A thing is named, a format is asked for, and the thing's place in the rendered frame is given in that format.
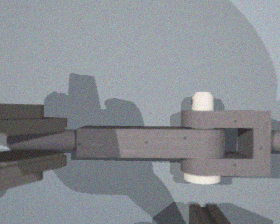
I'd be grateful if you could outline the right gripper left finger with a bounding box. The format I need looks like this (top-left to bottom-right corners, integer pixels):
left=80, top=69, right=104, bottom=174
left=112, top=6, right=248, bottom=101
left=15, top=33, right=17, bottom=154
left=189, top=204, right=214, bottom=224

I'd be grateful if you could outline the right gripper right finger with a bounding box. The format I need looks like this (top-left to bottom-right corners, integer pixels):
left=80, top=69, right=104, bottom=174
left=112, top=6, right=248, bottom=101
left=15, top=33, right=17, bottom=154
left=204, top=204, right=231, bottom=224

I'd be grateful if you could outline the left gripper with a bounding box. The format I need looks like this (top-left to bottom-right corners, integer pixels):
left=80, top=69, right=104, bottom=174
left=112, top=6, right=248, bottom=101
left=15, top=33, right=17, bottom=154
left=0, top=104, right=67, bottom=191

